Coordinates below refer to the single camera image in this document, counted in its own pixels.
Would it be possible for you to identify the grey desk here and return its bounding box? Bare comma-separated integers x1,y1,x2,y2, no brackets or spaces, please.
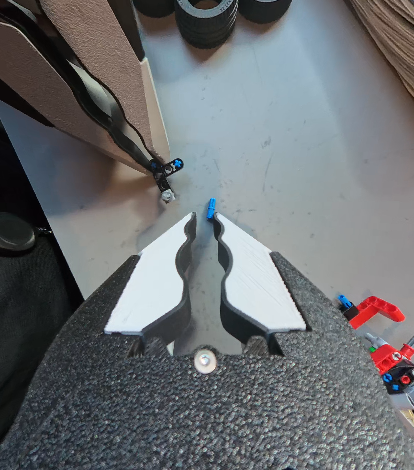
0,0,414,368

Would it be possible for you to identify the black thin toy liftarm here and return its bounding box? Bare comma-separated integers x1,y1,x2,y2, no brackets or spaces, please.
149,157,185,175

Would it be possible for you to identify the person's black clothing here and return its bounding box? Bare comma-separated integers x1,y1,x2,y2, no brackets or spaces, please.
0,110,84,467

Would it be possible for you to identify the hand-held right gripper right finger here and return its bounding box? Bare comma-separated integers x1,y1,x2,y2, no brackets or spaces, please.
213,213,307,347

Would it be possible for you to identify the partly built toy car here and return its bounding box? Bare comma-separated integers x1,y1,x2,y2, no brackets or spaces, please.
337,294,414,459

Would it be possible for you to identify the black round buckle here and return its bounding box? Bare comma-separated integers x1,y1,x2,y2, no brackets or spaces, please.
0,212,37,252

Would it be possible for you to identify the open instruction booklet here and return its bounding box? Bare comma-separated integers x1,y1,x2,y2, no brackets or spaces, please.
343,0,414,118

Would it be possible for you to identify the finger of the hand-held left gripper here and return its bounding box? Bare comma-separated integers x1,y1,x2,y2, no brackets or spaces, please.
0,15,152,175
40,0,171,164

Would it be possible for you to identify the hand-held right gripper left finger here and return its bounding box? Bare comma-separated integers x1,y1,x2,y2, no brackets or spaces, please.
104,212,197,344

